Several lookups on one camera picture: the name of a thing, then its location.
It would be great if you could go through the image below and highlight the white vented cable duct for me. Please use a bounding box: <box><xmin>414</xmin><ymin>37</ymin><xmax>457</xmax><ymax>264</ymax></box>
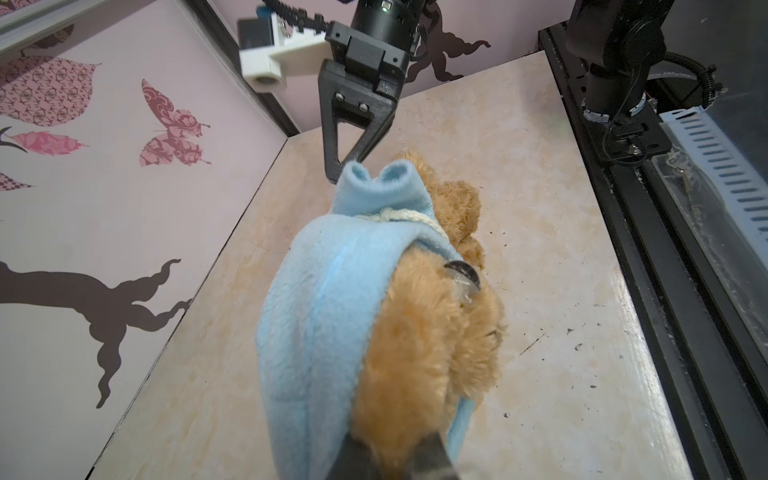
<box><xmin>660</xmin><ymin>107</ymin><xmax>767</xmax><ymax>264</ymax></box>

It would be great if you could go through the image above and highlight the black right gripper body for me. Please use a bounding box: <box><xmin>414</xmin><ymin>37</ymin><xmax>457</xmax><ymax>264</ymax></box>
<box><xmin>325</xmin><ymin>21</ymin><xmax>411</xmax><ymax>99</ymax></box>

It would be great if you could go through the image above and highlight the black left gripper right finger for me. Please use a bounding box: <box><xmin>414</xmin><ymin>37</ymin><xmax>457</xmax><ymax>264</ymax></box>
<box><xmin>443</xmin><ymin>260</ymin><xmax>481</xmax><ymax>303</ymax></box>

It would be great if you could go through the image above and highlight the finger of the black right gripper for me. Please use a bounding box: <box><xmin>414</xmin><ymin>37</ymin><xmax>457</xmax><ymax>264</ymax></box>
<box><xmin>345</xmin><ymin>90</ymin><xmax>398</xmax><ymax>162</ymax></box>
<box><xmin>318</xmin><ymin>59</ymin><xmax>350</xmax><ymax>183</ymax></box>

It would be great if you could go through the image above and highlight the black left corner frame post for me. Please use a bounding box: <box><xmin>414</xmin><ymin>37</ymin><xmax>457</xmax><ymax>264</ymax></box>
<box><xmin>185</xmin><ymin>0</ymin><xmax>300</xmax><ymax>137</ymax></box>

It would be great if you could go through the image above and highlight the light blue fleece hoodie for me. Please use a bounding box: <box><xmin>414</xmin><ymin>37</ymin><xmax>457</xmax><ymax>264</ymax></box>
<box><xmin>256</xmin><ymin>160</ymin><xmax>458</xmax><ymax>479</ymax></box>

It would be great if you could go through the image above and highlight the tan plush teddy bear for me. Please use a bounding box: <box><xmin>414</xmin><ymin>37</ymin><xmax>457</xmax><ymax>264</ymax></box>
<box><xmin>350</xmin><ymin>151</ymin><xmax>504</xmax><ymax>463</ymax></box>

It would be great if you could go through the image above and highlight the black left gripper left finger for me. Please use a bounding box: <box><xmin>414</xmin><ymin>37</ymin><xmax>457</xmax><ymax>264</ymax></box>
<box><xmin>326</xmin><ymin>433</ymin><xmax>459</xmax><ymax>480</ymax></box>

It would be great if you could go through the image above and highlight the aluminium rail left wall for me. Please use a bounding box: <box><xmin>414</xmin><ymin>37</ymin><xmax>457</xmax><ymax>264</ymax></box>
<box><xmin>1</xmin><ymin>0</ymin><xmax>110</xmax><ymax>55</ymax></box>

